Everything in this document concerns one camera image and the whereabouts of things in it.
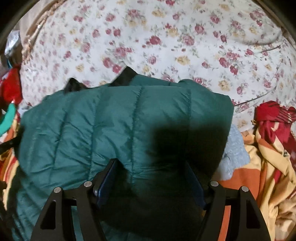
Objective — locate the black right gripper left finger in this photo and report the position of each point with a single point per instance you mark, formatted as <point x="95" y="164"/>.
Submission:
<point x="55" y="221"/>

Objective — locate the silver foil bag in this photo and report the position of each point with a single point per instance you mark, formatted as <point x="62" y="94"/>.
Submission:
<point x="13" y="47"/>

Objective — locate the beige bed cover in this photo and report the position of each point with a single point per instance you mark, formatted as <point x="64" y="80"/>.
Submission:
<point x="32" y="22"/>

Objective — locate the floral white quilt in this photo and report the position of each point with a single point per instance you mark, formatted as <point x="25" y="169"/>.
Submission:
<point x="236" y="48"/>

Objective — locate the teal green garment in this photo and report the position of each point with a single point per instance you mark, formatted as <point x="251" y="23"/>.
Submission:
<point x="7" y="118"/>

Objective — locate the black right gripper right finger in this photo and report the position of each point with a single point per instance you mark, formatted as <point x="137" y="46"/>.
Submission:
<point x="226" y="209"/>

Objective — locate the yellow red rose blanket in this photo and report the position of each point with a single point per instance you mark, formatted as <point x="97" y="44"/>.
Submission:
<point x="277" y="178"/>

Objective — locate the light grey sweater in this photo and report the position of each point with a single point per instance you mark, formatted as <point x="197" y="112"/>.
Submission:
<point x="234" y="156"/>

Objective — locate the red garment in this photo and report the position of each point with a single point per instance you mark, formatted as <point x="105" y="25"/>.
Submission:
<point x="11" y="90"/>

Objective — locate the dark green puffer jacket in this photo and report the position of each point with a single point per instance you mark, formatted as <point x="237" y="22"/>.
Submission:
<point x="169" y="137"/>

